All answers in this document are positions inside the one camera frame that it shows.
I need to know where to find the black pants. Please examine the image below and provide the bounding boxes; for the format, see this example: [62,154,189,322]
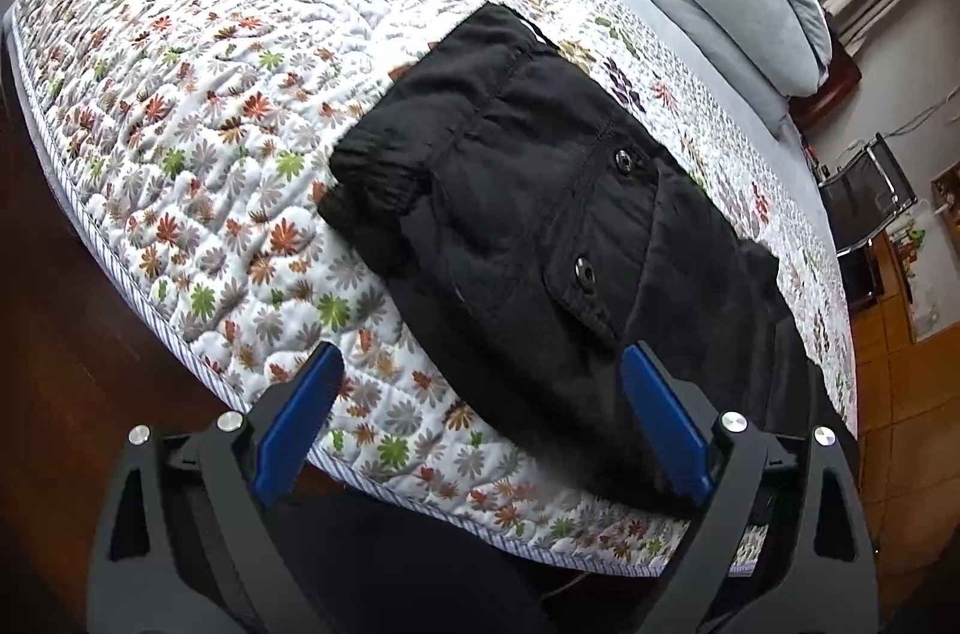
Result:
[317,4,841,514]

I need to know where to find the floral quilted bedspread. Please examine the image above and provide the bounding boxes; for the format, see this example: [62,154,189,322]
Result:
[5,0,857,577]

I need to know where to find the black metal frame chair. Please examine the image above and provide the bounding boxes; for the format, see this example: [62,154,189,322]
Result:
[818,134,918,311]

